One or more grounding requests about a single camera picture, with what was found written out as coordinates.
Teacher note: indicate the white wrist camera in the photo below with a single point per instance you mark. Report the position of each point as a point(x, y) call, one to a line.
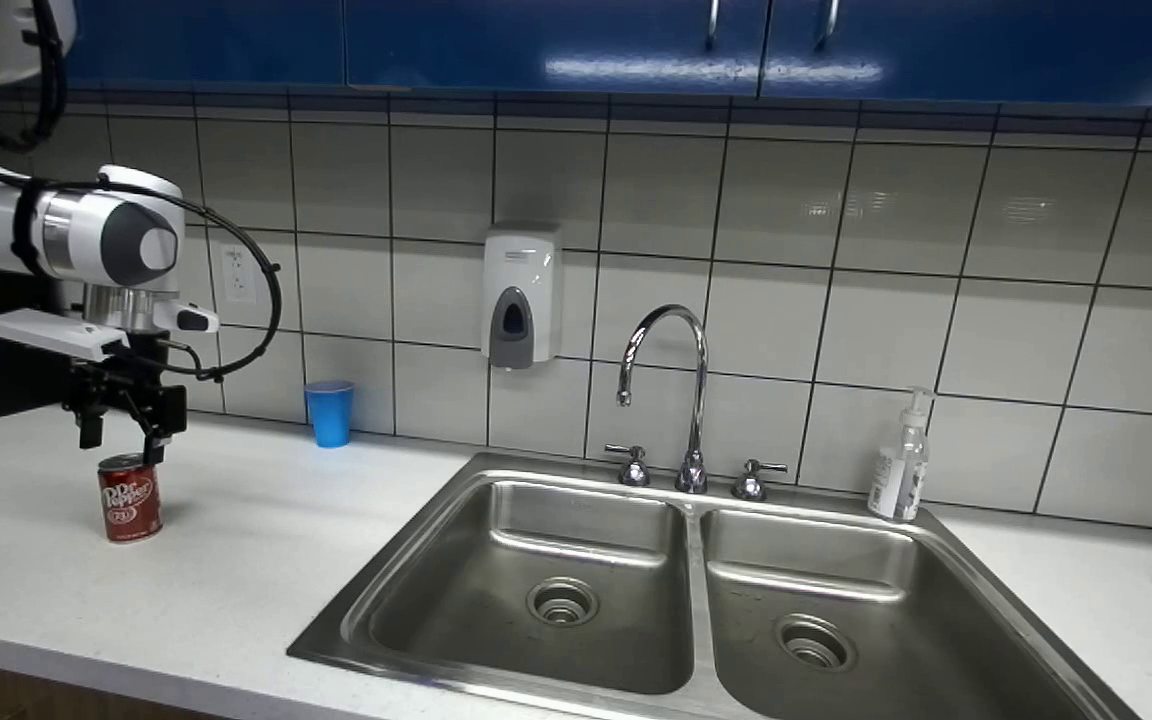
point(51, 333)

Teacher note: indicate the blue plastic cup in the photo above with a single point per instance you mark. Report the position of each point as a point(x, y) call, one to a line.
point(330, 414)

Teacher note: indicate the clear pump bottle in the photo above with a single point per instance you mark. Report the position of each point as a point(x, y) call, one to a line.
point(912, 462)

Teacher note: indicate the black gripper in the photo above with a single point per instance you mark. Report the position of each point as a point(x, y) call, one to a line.
point(129, 384)

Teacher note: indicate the chrome gooseneck faucet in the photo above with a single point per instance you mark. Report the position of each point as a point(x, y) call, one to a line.
point(688, 402)

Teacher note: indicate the small white bottle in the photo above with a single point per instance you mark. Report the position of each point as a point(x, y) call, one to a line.
point(884, 483)

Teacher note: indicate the metal sink drain strainer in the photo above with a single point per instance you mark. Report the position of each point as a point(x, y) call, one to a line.
point(560, 600)
point(816, 643)

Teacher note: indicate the stainless steel double sink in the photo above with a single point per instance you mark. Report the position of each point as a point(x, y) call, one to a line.
point(682, 600)

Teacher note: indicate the white wall soap dispenser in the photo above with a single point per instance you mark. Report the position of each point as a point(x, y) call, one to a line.
point(517, 303)

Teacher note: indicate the blue cabinet door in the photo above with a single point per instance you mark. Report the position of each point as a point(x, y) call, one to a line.
point(468, 44)
point(1002, 44)

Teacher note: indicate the red soda can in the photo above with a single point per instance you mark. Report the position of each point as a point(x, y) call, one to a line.
point(129, 502)

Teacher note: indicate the white wall outlet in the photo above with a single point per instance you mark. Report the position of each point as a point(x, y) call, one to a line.
point(240, 272)

